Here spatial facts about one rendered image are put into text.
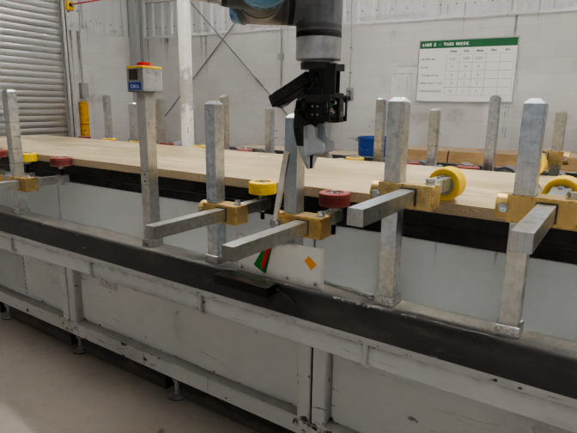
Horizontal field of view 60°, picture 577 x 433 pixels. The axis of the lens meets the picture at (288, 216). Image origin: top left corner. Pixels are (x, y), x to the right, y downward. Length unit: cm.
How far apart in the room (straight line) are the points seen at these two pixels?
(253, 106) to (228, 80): 74
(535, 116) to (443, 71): 738
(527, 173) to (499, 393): 45
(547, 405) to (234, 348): 103
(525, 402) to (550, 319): 22
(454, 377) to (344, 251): 45
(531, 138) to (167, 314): 145
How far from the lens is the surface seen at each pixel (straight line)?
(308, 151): 103
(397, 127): 103
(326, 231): 116
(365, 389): 155
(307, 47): 100
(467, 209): 123
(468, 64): 827
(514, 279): 102
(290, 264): 120
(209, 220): 125
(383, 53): 864
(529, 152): 97
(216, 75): 1020
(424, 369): 117
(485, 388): 115
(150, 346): 213
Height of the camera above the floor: 112
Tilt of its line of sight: 13 degrees down
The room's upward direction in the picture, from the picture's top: 1 degrees clockwise
